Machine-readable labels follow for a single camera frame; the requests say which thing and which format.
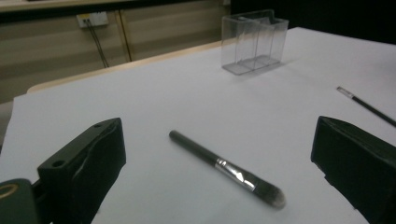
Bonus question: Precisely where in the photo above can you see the black power cable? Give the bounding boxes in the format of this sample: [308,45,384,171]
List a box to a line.
[87,19,110,69]
[83,19,106,69]

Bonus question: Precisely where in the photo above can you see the clear plastic organizer box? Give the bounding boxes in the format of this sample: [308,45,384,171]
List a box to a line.
[220,8,290,77]

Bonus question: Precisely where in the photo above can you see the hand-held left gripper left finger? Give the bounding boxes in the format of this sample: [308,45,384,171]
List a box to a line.
[36,117,127,224]

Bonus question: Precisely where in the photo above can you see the white wall socket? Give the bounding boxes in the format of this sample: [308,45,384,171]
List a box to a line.
[76,11,110,30]

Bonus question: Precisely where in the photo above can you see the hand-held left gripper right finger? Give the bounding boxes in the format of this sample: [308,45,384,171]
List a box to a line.
[310,115,396,224]

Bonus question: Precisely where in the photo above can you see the black horizontal frame bar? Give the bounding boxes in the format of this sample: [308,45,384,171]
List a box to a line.
[0,0,232,24]

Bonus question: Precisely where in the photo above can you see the yellow vertical conduit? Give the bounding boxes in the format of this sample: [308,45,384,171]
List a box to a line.
[115,9,133,63]

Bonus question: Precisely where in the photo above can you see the black curtain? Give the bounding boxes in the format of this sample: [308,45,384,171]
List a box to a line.
[230,0,396,45]

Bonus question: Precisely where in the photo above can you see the white table cover sheet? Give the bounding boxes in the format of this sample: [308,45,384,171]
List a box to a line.
[0,26,396,224]

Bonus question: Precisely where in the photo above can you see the thick black makeup brush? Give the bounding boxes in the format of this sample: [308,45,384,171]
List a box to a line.
[168,130,287,210]

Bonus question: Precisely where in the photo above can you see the thin black makeup brush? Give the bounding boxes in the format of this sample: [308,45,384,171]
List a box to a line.
[336,86,396,129]

